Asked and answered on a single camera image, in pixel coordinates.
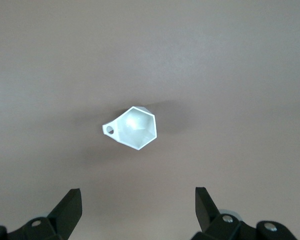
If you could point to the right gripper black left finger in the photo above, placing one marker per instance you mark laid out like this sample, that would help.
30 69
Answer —
62 215

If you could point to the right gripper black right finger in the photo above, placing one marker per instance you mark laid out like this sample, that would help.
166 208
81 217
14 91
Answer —
212 220

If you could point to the white faceted plastic cup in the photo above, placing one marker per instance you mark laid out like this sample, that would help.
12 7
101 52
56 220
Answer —
136 130

